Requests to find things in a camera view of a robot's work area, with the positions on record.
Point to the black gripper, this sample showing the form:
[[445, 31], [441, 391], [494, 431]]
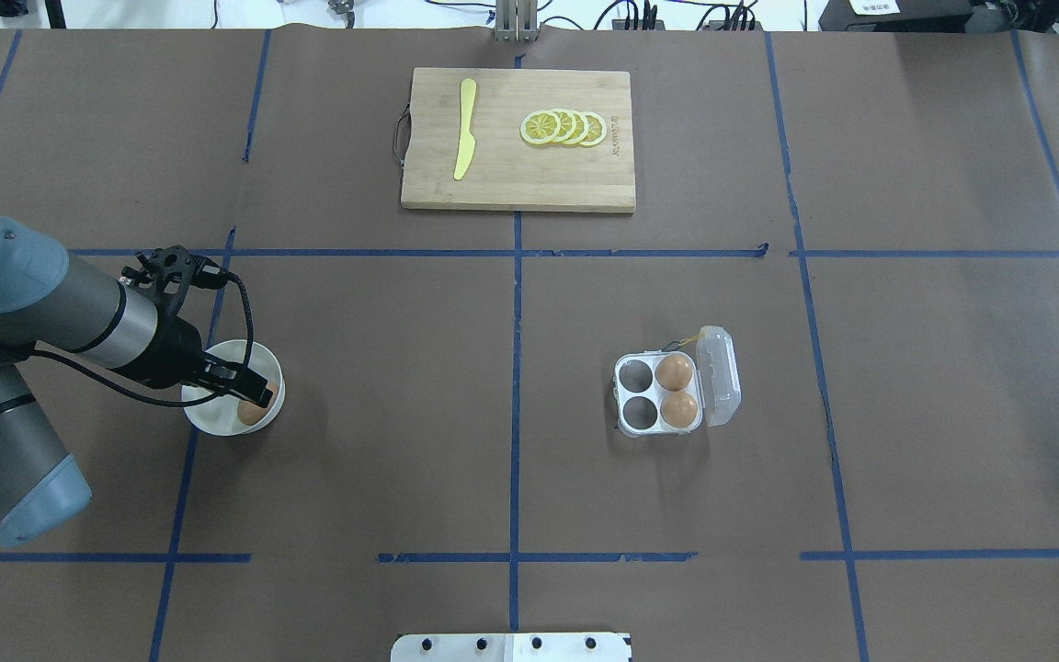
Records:
[[168, 354]]

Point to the brown egg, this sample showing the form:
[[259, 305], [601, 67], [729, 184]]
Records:
[[680, 410], [674, 372], [249, 413]]

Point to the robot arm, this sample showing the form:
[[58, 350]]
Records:
[[124, 332]]

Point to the clear plastic egg box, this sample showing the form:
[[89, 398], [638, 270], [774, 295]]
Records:
[[715, 383]]

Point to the brown egg in box front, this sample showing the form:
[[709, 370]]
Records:
[[680, 410]]

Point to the white bowl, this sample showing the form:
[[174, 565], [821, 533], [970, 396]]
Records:
[[219, 417]]

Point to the yellow plastic knife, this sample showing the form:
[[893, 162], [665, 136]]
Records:
[[466, 141]]

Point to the wooden cutting board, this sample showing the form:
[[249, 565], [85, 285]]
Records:
[[508, 175]]

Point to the lemon slice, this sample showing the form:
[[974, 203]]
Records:
[[579, 127], [541, 128], [596, 130], [566, 123]]

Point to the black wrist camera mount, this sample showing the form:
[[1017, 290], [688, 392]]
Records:
[[165, 276]]

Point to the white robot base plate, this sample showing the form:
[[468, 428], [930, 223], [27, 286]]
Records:
[[540, 646]]

